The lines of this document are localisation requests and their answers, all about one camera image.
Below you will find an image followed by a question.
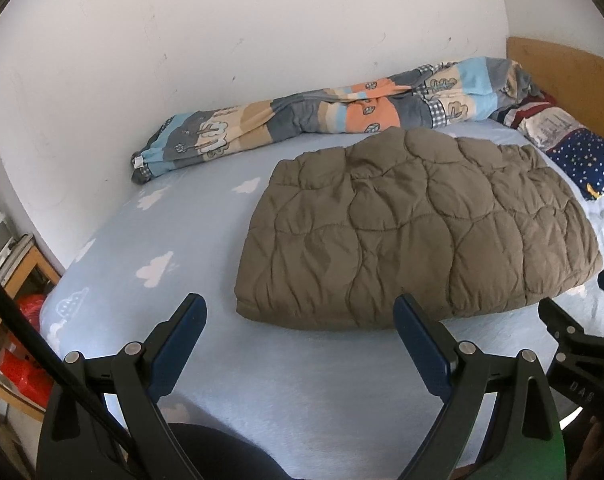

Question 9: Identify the wooden shelf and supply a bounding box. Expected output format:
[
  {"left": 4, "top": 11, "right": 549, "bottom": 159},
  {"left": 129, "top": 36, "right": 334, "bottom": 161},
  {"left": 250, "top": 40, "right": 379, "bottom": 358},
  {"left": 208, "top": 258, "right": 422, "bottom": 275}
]
[{"left": 0, "top": 232, "right": 63, "bottom": 416}]

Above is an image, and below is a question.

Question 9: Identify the light blue cloud print bed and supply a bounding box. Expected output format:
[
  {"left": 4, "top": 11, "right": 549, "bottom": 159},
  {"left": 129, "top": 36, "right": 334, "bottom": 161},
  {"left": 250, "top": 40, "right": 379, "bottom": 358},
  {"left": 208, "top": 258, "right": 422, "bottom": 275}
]
[{"left": 39, "top": 125, "right": 604, "bottom": 480}]

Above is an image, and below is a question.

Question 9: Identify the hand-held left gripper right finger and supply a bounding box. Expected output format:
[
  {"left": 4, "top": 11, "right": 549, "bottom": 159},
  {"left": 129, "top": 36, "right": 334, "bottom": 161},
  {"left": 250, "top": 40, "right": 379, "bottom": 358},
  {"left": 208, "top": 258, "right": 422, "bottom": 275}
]
[{"left": 393, "top": 294, "right": 568, "bottom": 480}]

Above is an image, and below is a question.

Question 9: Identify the navy star print pillow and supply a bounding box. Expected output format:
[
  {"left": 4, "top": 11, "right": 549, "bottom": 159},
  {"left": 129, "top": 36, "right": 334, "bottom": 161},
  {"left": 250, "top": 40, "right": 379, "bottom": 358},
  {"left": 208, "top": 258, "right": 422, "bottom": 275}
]
[{"left": 489, "top": 92, "right": 604, "bottom": 202}]

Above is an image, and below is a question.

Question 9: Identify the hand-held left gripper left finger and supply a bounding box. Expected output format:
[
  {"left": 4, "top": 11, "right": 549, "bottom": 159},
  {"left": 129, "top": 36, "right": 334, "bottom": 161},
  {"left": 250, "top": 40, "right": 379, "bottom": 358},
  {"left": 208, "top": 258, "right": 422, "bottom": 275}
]
[{"left": 36, "top": 292, "right": 207, "bottom": 480}]

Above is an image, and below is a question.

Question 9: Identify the patchwork cartoon print quilt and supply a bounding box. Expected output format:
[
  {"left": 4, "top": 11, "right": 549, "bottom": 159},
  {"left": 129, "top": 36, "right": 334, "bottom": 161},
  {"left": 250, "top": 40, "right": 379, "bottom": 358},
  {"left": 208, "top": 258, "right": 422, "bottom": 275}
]
[{"left": 131, "top": 57, "right": 535, "bottom": 186}]

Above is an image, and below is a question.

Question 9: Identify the olive quilted puffer jacket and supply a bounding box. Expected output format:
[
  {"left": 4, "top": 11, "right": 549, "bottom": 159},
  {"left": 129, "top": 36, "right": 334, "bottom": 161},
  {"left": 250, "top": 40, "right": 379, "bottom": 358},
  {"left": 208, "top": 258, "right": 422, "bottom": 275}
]
[{"left": 234, "top": 127, "right": 604, "bottom": 332}]

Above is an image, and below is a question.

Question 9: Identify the wooden headboard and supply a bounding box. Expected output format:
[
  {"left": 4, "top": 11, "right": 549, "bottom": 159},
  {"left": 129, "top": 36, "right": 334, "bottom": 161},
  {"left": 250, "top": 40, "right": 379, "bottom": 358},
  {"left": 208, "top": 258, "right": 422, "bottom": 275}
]
[{"left": 506, "top": 36, "right": 604, "bottom": 126}]

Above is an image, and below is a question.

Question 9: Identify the person's dark trouser leg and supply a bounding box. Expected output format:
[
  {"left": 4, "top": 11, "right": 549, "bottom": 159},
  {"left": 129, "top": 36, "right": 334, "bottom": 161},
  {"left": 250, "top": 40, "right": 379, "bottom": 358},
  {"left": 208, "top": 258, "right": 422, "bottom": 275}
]
[{"left": 167, "top": 422, "right": 293, "bottom": 480}]

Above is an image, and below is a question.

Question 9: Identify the black cable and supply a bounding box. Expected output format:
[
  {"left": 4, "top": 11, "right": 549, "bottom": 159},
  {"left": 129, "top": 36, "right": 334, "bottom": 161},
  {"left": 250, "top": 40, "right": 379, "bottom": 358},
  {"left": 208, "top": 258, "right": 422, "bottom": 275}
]
[{"left": 0, "top": 260, "right": 135, "bottom": 458}]

